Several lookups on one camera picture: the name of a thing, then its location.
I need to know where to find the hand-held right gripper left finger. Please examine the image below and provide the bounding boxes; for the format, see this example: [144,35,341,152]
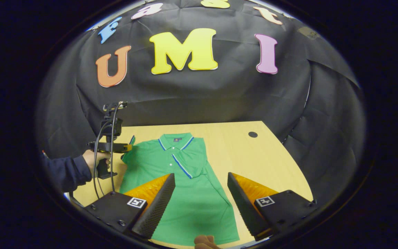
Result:
[83,173,176,240]

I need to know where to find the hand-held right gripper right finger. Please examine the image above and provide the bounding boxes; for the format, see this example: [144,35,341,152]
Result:
[227,172,318,241]

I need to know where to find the green T-shirt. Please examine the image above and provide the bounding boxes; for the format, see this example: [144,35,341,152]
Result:
[120,132,240,247]

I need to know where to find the black backdrop cloth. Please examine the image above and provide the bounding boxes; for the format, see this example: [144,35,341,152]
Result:
[37,0,367,208]

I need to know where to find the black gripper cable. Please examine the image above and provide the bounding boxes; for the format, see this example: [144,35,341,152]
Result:
[93,102,124,200]

